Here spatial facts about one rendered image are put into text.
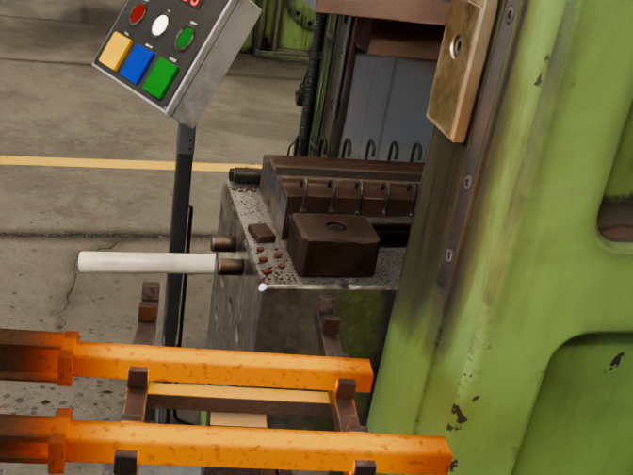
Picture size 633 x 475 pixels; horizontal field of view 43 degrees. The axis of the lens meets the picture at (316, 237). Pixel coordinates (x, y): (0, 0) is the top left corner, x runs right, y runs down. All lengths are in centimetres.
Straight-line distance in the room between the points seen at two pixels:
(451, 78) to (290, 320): 42
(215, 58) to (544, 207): 92
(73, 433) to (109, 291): 214
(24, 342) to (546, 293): 57
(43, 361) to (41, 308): 193
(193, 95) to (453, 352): 85
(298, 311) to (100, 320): 160
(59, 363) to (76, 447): 12
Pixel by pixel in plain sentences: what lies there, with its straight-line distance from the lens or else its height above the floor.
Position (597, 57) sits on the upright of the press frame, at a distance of 87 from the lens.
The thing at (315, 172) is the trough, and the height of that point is 99.
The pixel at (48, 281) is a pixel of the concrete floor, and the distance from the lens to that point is 292.
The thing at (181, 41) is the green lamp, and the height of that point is 108.
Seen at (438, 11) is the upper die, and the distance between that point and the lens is 122.
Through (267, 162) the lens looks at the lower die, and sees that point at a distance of 139.
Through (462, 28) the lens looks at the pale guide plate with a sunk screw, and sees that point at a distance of 99.
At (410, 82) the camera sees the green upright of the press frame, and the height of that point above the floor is 111.
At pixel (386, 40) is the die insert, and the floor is 123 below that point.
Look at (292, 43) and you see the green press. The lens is 613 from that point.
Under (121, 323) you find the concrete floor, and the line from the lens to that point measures 270.
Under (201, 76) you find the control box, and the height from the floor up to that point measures 103.
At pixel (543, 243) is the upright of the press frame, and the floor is 113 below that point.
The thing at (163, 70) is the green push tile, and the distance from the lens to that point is 169.
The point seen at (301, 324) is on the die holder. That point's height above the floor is 85.
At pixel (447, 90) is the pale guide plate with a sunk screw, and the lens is 101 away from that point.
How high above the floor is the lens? 148
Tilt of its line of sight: 26 degrees down
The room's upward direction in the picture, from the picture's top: 10 degrees clockwise
